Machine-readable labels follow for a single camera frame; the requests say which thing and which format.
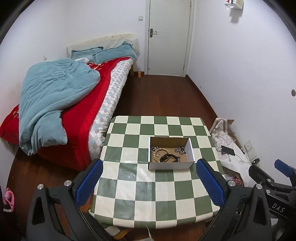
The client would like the black smart watch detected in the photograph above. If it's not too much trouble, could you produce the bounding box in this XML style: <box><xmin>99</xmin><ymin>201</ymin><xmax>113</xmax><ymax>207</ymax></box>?
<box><xmin>159</xmin><ymin>153</ymin><xmax>181</xmax><ymax>163</ymax></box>

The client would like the wall shelf with items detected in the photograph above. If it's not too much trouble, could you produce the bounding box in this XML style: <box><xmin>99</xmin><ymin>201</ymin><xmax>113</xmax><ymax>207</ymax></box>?
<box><xmin>224</xmin><ymin>0</ymin><xmax>244</xmax><ymax>9</ymax></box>

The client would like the pink slipper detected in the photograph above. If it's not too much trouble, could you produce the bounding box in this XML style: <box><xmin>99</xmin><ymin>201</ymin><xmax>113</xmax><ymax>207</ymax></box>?
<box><xmin>3</xmin><ymin>188</ymin><xmax>15</xmax><ymax>212</ymax></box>

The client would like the blue pillow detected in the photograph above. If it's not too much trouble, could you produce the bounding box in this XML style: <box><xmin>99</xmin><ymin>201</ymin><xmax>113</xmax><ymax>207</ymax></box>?
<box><xmin>71</xmin><ymin>41</ymin><xmax>138</xmax><ymax>64</ymax></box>

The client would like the white wall socket strip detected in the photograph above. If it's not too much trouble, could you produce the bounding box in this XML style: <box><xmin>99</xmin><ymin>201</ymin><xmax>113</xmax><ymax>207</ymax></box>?
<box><xmin>244</xmin><ymin>141</ymin><xmax>258</xmax><ymax>161</ymax></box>

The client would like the black smartphone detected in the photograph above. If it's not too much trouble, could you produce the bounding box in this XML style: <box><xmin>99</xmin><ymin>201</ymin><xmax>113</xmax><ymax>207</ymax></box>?
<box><xmin>221</xmin><ymin>146</ymin><xmax>235</xmax><ymax>156</ymax></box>

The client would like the wooden bead bracelet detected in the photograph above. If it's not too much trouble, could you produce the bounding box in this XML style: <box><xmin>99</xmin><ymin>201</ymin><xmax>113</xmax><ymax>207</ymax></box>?
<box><xmin>152</xmin><ymin>148</ymin><xmax>171</xmax><ymax>163</ymax></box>

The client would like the white red plastic bag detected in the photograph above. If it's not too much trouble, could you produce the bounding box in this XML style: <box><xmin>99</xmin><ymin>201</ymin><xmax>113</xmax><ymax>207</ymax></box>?
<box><xmin>232</xmin><ymin>177</ymin><xmax>243</xmax><ymax>186</ymax></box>

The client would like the cream headboard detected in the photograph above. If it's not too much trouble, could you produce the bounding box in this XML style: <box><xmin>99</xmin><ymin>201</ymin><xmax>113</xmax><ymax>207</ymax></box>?
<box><xmin>67</xmin><ymin>33</ymin><xmax>140</xmax><ymax>57</ymax></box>

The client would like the beige patterned tote bag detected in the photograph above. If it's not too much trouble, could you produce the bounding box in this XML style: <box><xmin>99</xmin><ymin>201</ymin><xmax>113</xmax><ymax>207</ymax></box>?
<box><xmin>209</xmin><ymin>118</ymin><xmax>236</xmax><ymax>162</ymax></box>

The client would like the white cardboard box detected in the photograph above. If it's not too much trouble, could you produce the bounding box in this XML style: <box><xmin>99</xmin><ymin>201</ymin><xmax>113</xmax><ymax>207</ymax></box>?
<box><xmin>148</xmin><ymin>137</ymin><xmax>195</xmax><ymax>171</ymax></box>

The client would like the orange bottle on floor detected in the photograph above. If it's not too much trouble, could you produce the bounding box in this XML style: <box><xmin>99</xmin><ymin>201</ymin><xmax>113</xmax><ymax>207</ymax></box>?
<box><xmin>137</xmin><ymin>67</ymin><xmax>142</xmax><ymax>78</ymax></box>

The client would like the white paper sheet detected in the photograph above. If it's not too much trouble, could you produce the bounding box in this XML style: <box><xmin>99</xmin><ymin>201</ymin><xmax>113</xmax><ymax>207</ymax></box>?
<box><xmin>219</xmin><ymin>145</ymin><xmax>256</xmax><ymax>187</ymax></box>

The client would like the red bed sheet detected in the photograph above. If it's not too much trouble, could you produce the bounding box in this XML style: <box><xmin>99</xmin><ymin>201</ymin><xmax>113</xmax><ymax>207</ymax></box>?
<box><xmin>1</xmin><ymin>57</ymin><xmax>130</xmax><ymax>171</ymax></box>

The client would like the white charging cable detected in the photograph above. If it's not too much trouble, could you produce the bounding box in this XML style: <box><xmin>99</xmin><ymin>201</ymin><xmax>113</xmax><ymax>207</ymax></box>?
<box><xmin>227</xmin><ymin>153</ymin><xmax>254</xmax><ymax>165</ymax></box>

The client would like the checkered mattress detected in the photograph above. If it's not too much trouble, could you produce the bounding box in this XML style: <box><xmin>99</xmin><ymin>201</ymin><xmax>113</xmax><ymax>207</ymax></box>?
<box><xmin>88</xmin><ymin>58</ymin><xmax>134</xmax><ymax>160</ymax></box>

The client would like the wooden bed frame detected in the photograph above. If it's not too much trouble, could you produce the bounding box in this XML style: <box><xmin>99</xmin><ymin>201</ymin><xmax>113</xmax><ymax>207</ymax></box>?
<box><xmin>129</xmin><ymin>65</ymin><xmax>134</xmax><ymax>76</ymax></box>

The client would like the green white checkered tablecloth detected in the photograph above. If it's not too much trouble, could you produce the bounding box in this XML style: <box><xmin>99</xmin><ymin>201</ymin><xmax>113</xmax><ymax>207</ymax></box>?
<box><xmin>90</xmin><ymin>116</ymin><xmax>222</xmax><ymax>228</ymax></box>

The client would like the blue duvet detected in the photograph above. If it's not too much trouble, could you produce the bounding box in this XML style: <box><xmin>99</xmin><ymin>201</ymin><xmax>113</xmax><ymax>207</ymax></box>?
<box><xmin>18</xmin><ymin>58</ymin><xmax>100</xmax><ymax>156</ymax></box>

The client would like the black charger plug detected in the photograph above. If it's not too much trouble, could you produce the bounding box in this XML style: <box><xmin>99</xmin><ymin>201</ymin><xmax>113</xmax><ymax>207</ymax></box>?
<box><xmin>251</xmin><ymin>158</ymin><xmax>260</xmax><ymax>165</ymax></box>

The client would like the white door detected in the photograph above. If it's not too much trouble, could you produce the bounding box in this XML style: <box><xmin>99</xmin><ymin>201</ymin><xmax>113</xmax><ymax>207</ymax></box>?
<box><xmin>144</xmin><ymin>1</ymin><xmax>194</xmax><ymax>77</ymax></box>

